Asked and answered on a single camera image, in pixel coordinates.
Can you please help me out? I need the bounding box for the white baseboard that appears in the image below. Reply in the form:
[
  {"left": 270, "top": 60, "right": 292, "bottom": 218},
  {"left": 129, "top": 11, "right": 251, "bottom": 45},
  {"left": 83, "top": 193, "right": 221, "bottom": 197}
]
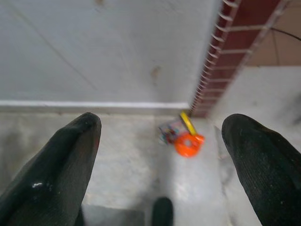
[{"left": 0, "top": 99, "right": 191, "bottom": 116}]

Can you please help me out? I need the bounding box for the thin black floor cable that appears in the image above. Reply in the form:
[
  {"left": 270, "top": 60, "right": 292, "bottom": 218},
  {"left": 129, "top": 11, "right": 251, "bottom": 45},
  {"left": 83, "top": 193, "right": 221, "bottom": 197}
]
[{"left": 269, "top": 26, "right": 301, "bottom": 41}]

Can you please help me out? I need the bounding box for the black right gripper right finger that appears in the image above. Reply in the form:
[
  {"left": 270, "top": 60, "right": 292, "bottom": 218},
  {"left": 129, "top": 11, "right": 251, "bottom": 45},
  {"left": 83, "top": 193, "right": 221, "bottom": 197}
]
[{"left": 222, "top": 113, "right": 301, "bottom": 226}]

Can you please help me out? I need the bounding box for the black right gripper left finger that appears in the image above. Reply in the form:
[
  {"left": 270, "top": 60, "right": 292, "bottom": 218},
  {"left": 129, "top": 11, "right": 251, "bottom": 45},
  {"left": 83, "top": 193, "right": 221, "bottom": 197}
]
[{"left": 0, "top": 112, "right": 102, "bottom": 226}]

